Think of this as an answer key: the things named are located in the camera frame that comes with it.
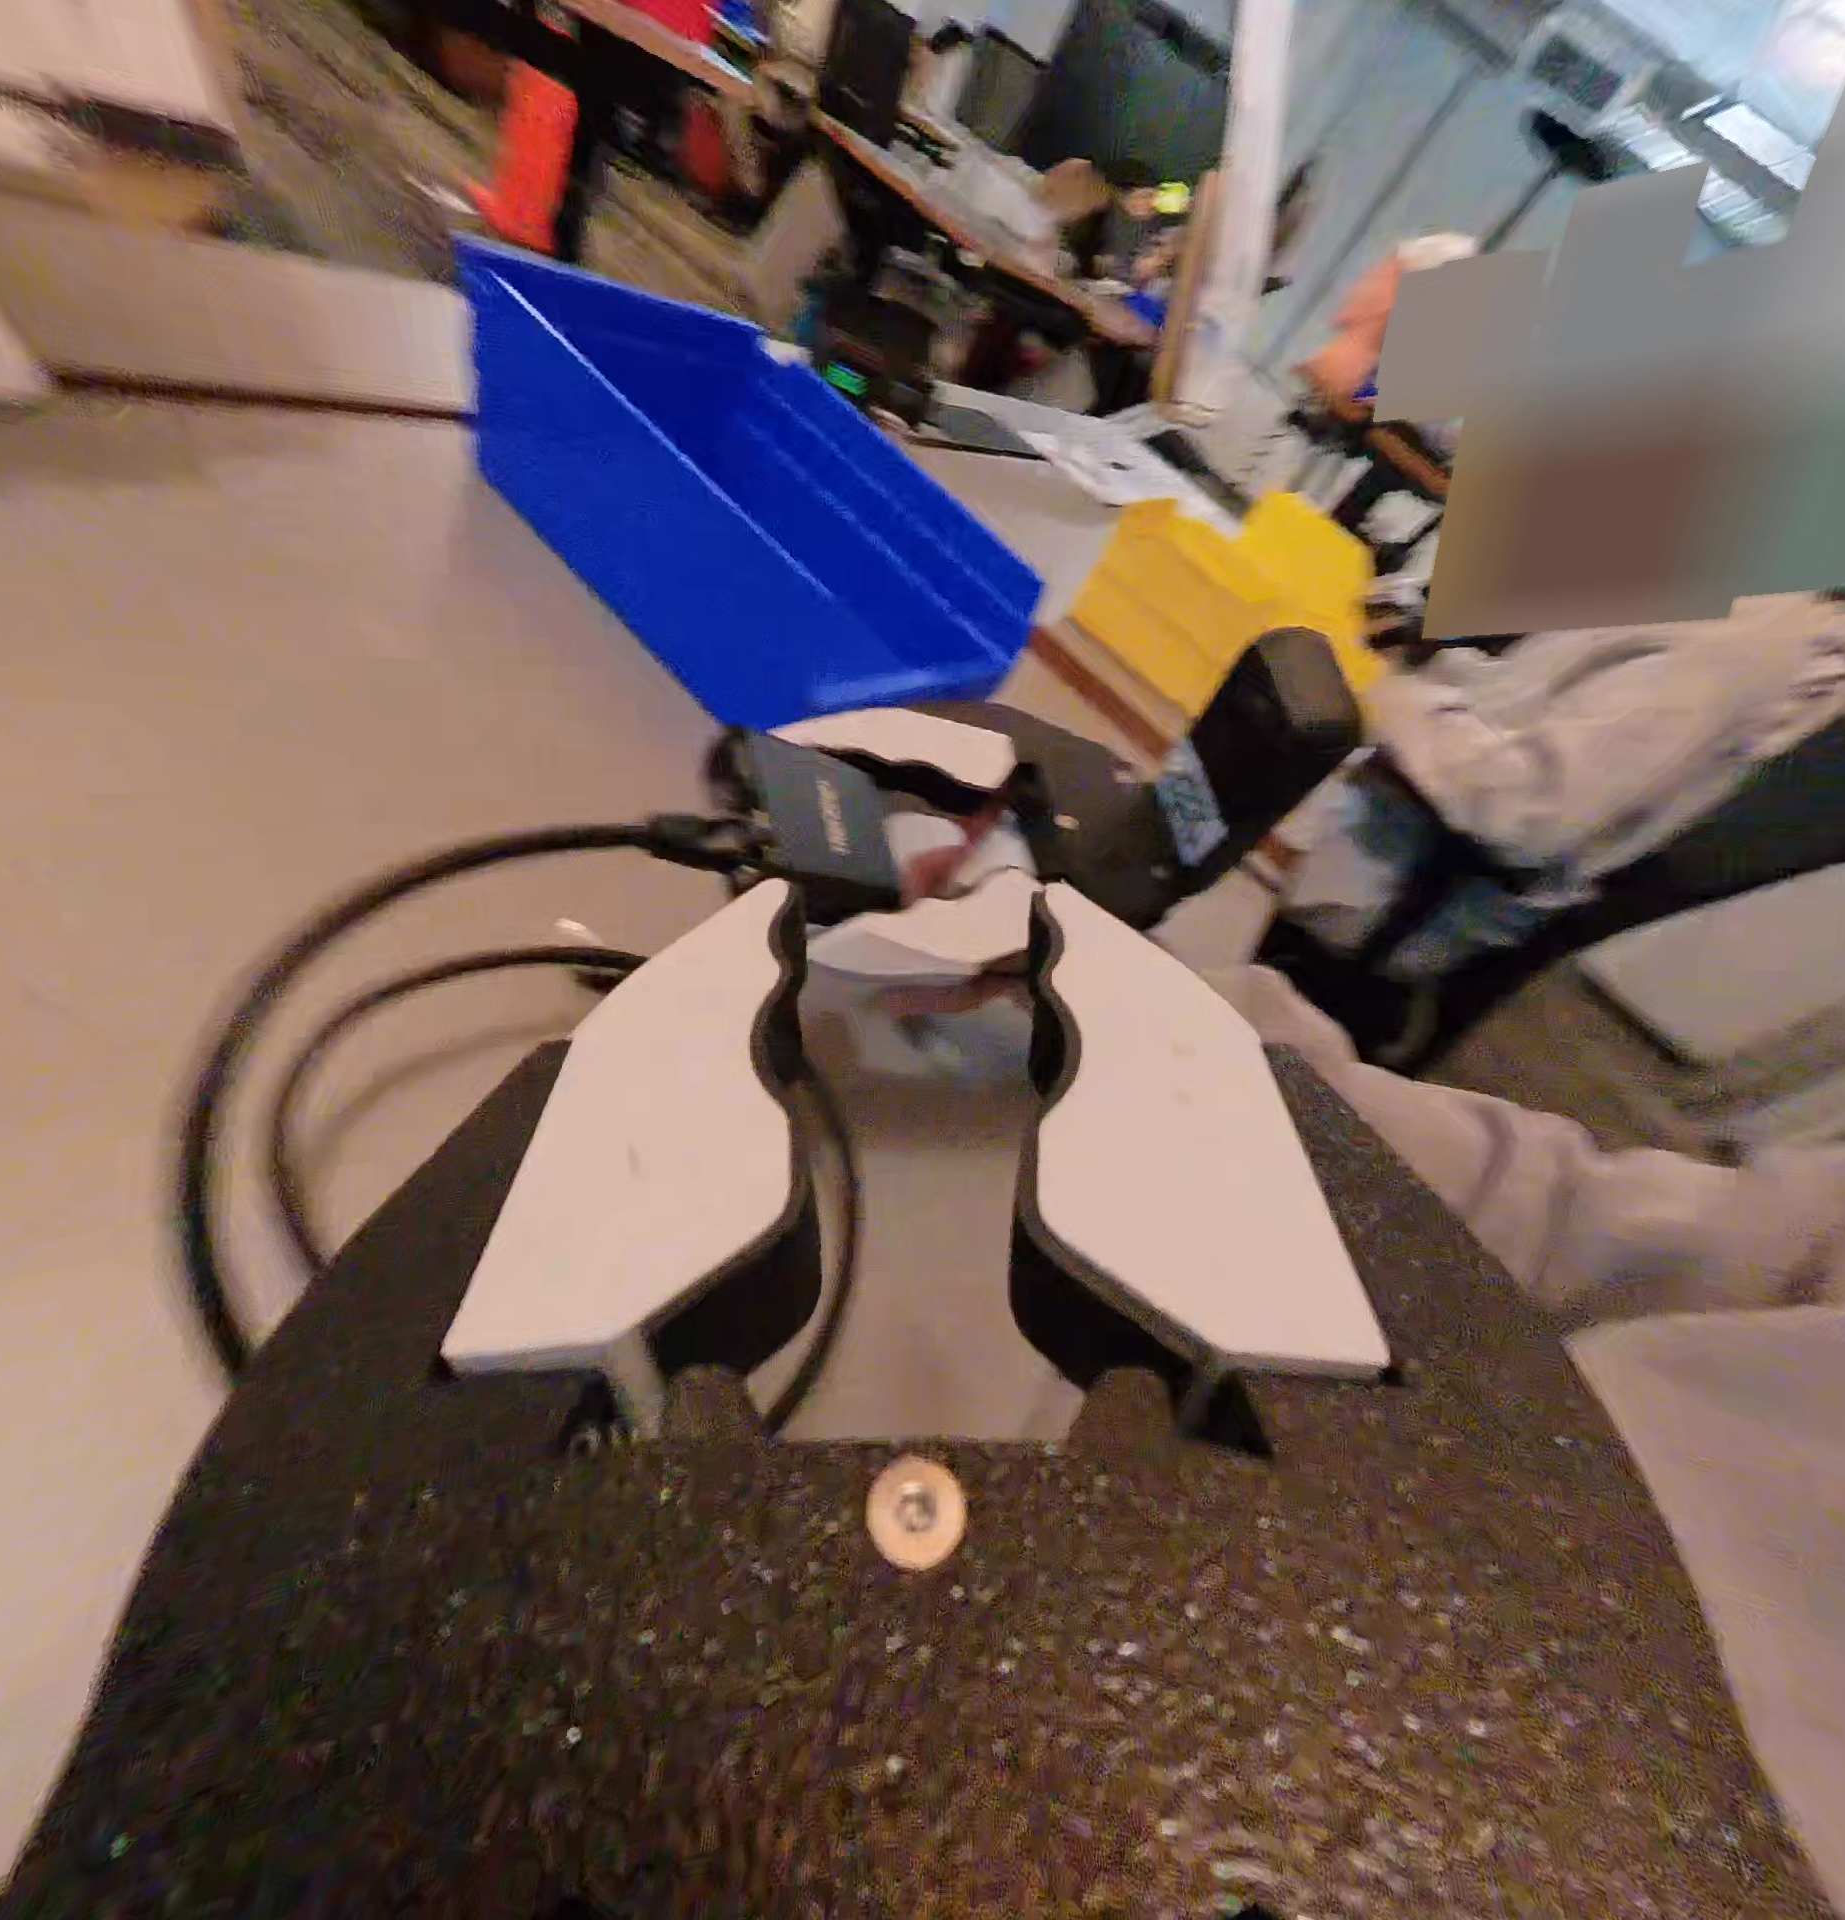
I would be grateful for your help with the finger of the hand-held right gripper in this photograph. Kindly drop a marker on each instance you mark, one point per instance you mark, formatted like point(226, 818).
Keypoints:
point(939, 735)
point(950, 935)

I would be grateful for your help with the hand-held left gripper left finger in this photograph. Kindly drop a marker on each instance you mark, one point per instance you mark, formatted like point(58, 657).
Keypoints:
point(636, 1158)

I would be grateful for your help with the blue plastic bin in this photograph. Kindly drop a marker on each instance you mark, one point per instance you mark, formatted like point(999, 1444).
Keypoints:
point(682, 483)

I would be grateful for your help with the yellow plastic bin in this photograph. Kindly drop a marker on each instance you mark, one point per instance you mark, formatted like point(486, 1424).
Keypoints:
point(1206, 586)

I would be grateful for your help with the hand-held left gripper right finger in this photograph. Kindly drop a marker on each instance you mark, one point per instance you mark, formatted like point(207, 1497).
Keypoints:
point(1193, 1172)

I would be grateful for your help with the person's right hand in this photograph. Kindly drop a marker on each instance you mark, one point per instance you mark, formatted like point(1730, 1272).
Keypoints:
point(955, 862)

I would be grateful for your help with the grey desk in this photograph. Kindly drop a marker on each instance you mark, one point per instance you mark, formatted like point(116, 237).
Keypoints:
point(261, 628)

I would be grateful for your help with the black ethernet splitter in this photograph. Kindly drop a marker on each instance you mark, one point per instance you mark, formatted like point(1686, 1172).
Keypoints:
point(827, 825)

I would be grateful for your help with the person's grey sweatshirt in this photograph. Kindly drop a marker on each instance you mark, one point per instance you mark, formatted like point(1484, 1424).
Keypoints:
point(1610, 718)

